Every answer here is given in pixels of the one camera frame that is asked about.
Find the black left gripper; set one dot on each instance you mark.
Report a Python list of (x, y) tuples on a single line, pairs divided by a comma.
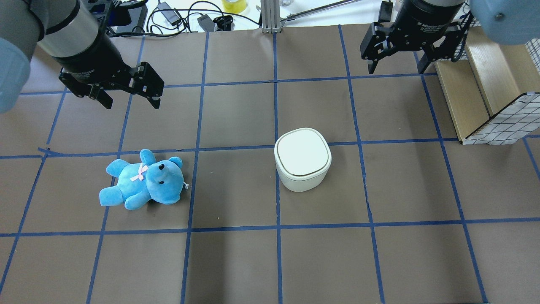
[(90, 57)]

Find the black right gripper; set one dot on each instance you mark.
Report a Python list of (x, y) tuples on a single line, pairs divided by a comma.
[(426, 19)]

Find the white trash can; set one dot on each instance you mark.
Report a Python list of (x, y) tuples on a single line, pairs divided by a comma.
[(302, 158)]

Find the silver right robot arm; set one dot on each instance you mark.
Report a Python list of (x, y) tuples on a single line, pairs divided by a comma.
[(507, 22)]

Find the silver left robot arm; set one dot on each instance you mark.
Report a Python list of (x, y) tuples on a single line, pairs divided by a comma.
[(74, 33)]

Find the black power adapter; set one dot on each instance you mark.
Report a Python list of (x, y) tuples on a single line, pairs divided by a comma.
[(169, 13)]

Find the wooden shelf unit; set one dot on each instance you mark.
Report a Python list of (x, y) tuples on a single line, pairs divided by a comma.
[(493, 93)]

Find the blue teddy bear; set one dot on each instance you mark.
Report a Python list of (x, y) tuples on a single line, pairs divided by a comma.
[(149, 180)]

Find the yellow tape roll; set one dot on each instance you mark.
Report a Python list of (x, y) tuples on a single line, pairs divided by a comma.
[(234, 6)]

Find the aluminium frame post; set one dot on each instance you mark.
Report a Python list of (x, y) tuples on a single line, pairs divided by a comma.
[(270, 16)]

